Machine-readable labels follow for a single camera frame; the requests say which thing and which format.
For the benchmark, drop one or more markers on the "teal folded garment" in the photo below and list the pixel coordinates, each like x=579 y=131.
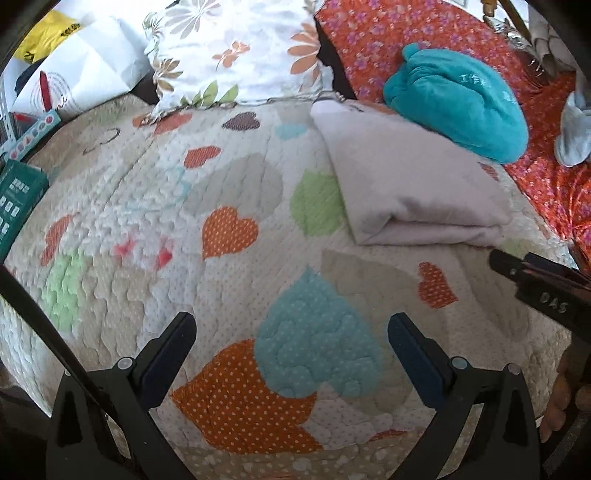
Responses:
x=461 y=98

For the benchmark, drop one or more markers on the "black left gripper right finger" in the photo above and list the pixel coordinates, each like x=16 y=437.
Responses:
x=504 y=444

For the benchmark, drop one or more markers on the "person's right hand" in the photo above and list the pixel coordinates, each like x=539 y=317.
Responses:
x=568 y=389

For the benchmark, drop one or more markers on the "grey cloth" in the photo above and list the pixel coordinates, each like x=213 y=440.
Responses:
x=572 y=145

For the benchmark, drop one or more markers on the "red floral fabric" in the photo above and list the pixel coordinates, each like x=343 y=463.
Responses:
x=369 y=36

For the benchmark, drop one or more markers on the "black diagonal pole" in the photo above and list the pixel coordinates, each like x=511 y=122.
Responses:
x=13 y=440

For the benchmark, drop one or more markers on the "white paper bag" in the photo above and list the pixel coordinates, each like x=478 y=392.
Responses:
x=101 y=62

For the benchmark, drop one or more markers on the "green box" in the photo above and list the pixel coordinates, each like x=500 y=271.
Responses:
x=22 y=187

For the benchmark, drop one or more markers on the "white floral pillow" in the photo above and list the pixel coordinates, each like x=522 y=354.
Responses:
x=219 y=53

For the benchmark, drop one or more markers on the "pale pink floral sweater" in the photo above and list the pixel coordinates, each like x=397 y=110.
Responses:
x=405 y=185

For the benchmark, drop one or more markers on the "quilted heart pattern bedspread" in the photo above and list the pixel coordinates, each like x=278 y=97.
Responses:
x=235 y=216

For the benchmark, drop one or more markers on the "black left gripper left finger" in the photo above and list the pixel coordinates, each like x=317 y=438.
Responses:
x=112 y=435

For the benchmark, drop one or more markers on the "light blue toy board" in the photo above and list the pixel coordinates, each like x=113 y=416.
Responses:
x=44 y=125

